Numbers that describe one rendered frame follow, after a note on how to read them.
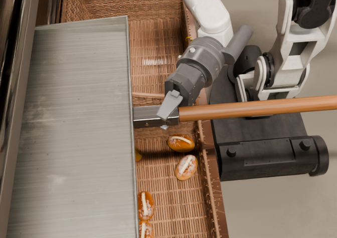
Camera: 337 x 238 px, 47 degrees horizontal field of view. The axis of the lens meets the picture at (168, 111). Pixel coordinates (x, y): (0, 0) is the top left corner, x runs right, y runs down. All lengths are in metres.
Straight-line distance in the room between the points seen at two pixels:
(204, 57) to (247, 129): 1.20
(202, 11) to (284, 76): 0.73
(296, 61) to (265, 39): 1.06
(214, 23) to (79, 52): 0.31
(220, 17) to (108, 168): 0.39
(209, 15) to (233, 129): 1.15
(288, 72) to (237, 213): 0.77
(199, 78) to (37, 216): 0.40
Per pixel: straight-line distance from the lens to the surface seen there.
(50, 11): 1.36
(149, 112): 0.75
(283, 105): 0.79
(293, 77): 1.57
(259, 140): 1.93
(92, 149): 0.76
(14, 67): 0.58
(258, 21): 2.68
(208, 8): 0.89
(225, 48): 0.83
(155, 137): 1.43
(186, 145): 1.36
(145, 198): 1.28
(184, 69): 0.78
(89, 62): 0.88
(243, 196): 2.00
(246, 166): 1.85
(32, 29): 0.67
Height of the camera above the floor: 1.85
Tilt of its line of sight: 58 degrees down
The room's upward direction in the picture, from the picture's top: straight up
